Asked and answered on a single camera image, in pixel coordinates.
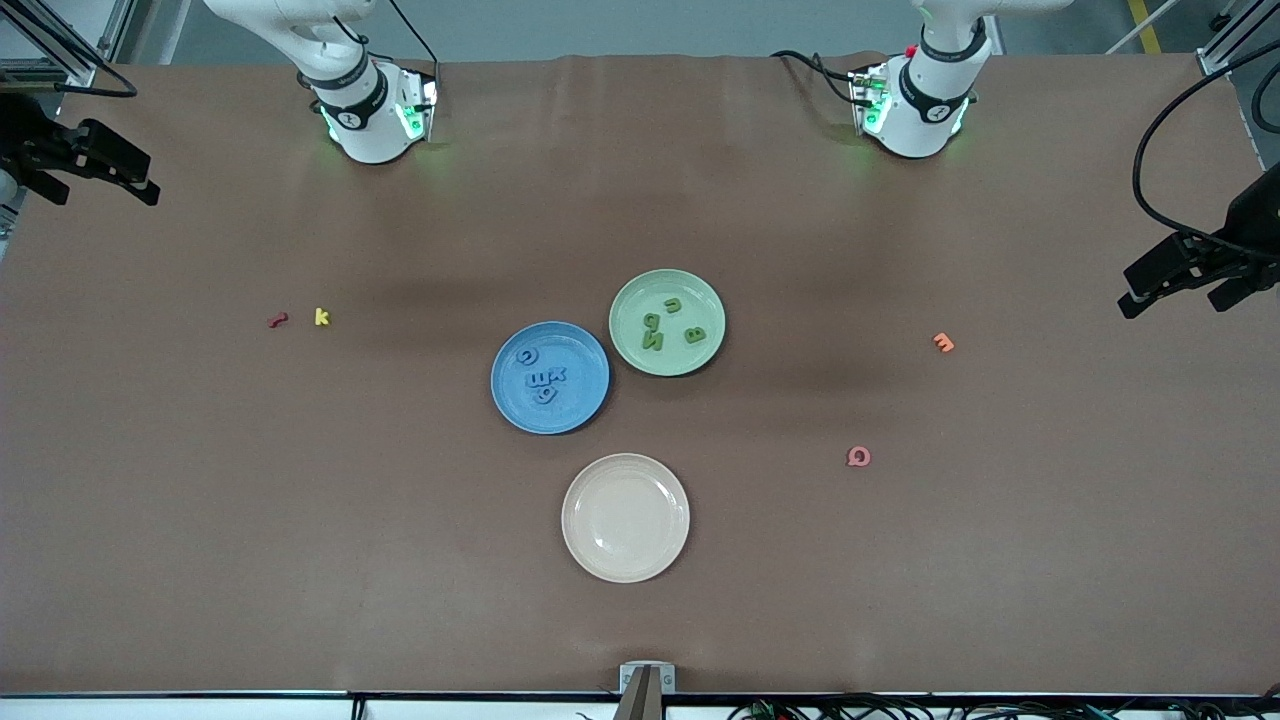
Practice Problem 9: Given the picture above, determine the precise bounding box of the brown table cover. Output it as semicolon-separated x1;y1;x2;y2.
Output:
0;52;1280;696

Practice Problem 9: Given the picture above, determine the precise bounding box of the green plate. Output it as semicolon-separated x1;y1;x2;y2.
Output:
608;268;727;378

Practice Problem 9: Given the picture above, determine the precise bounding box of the blue plate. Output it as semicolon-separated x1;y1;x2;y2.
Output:
490;320;611;436

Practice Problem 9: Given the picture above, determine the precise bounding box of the beige plate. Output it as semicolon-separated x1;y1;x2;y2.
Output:
561;453;691;584

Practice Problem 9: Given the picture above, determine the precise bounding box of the aluminium frame profile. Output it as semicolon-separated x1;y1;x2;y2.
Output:
1195;0;1280;76
0;0;136;89

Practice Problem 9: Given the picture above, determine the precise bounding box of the black right base cable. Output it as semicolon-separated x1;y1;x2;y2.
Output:
385;0;441;91

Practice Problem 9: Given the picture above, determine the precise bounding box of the black base cable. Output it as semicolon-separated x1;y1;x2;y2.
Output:
770;48;871;109
385;0;441;91

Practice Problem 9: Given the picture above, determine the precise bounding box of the black left base cable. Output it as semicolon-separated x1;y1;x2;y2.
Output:
770;48;871;109

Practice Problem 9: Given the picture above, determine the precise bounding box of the tangled cable bundle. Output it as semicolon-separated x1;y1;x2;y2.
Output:
728;693;1280;720

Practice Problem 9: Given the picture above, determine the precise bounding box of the white table edge rail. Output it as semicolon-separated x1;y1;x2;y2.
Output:
0;694;1280;720

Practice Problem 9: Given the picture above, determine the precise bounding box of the grey metal bracket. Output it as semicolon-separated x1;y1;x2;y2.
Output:
619;662;677;694

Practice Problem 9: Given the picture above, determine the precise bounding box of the brown camera post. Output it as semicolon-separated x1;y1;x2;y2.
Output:
610;668;667;720

